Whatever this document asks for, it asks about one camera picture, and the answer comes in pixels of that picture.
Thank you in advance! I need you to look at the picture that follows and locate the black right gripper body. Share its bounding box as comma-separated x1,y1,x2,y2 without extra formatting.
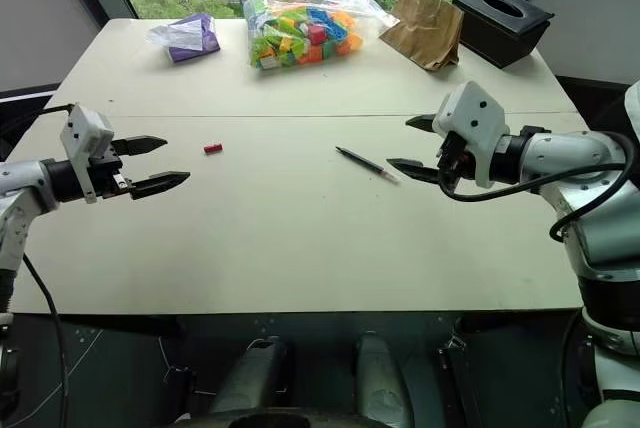
435,131,477,193

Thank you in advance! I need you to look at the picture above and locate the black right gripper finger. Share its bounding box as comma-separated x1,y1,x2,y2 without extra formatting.
405,114,441,136
386,157,444,186

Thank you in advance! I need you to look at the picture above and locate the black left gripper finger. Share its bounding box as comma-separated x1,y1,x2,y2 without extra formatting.
128,170,192,201
113,135,169,158

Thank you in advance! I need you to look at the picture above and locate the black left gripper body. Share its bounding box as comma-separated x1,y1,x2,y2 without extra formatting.
88,141,137,201

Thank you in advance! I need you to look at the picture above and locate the black pen with clear barrel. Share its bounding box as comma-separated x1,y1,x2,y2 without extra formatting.
335,146,402,185

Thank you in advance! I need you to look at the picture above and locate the brown paper bag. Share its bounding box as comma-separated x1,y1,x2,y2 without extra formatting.
378,0,465,73

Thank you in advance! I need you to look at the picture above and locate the purple tissue pack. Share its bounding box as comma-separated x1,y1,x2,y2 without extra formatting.
146,13,222,66

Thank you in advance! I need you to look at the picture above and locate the black tissue box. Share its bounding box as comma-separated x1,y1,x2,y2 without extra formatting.
451,0,555,70

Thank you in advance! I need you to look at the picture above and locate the plastic bag of colourful blocks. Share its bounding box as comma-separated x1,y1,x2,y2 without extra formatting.
241,0,401,72

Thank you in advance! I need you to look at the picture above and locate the dark rounded robot leg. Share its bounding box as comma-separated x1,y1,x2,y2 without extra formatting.
207,336,296,418
353,330,416,428

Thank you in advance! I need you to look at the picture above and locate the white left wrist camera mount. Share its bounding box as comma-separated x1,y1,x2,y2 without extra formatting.
59,103,116,205

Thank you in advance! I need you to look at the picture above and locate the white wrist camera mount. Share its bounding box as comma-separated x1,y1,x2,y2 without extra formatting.
59,103,116,205
432,80,510,189

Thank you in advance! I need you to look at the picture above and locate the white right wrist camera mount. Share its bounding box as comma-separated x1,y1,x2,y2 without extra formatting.
432,80,510,189

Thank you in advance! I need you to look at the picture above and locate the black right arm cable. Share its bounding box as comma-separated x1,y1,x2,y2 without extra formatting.
439,131,635,243

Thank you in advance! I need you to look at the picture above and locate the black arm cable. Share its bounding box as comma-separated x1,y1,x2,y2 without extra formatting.
439,131,635,243
0,104,76,428

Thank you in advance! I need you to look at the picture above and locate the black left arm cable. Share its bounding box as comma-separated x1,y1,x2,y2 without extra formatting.
0,104,76,428

